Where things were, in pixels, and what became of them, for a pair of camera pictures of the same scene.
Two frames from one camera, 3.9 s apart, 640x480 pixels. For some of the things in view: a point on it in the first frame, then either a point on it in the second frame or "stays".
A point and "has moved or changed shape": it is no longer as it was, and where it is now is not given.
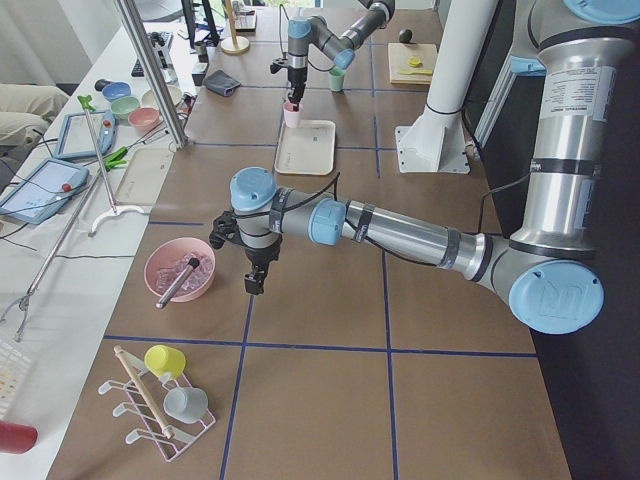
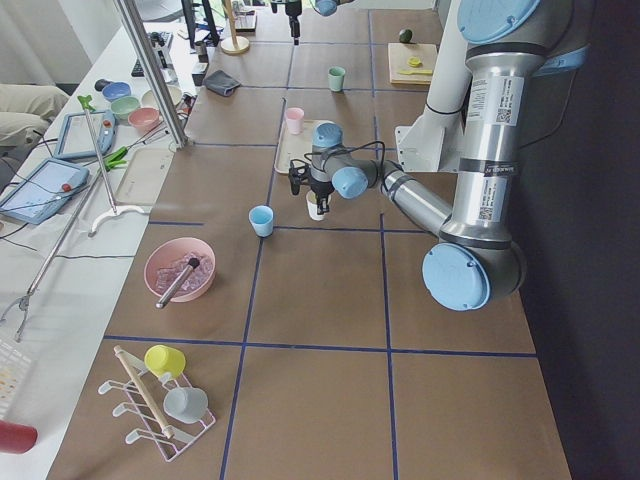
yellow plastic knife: (417, 71) stays
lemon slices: (414, 62) stays
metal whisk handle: (192, 264) stays
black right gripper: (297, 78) -> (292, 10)
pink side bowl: (143, 118) stays
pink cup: (293, 113) has moved or changed shape
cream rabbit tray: (309, 149) stays
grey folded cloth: (221, 83) stays
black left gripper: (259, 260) -> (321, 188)
